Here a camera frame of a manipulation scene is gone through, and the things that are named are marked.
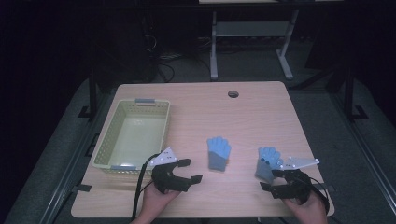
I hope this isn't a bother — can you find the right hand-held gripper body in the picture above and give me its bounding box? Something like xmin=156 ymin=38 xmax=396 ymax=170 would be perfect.
xmin=270 ymin=156 xmax=320 ymax=206

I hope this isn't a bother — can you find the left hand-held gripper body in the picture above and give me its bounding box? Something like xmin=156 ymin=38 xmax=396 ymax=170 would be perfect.
xmin=149 ymin=147 xmax=191 ymax=195

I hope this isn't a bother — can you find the blue glove with grey cuff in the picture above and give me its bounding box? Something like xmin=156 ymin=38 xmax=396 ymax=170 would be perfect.
xmin=254 ymin=146 xmax=285 ymax=185
xmin=206 ymin=135 xmax=233 ymax=172

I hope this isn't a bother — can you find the pale yellow plastic basket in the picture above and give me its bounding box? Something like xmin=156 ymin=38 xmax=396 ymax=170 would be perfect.
xmin=92 ymin=98 xmax=172 ymax=175

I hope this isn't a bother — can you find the person's left hand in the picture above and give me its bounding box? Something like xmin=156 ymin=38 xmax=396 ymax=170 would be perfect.
xmin=136 ymin=182 xmax=182 ymax=221

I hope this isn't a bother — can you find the person's right hand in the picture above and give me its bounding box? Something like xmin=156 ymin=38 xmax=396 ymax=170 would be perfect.
xmin=282 ymin=191 xmax=329 ymax=224

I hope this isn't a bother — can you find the black stand leg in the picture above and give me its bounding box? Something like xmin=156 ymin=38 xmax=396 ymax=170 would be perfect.
xmin=341 ymin=66 xmax=370 ymax=123
xmin=78 ymin=66 xmax=98 ymax=121

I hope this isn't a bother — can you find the white metal stand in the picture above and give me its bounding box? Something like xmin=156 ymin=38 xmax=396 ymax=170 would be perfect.
xmin=209 ymin=8 xmax=301 ymax=82

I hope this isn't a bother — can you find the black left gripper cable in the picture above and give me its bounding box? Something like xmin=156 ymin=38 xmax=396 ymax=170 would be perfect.
xmin=131 ymin=152 xmax=162 ymax=220

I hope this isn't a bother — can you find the grey metal rail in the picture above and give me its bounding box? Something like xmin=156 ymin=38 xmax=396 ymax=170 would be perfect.
xmin=329 ymin=91 xmax=396 ymax=217
xmin=39 ymin=92 xmax=110 ymax=224

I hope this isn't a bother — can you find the bundle of floor cables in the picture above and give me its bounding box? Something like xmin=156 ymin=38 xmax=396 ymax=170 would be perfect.
xmin=141 ymin=32 xmax=213 ymax=83

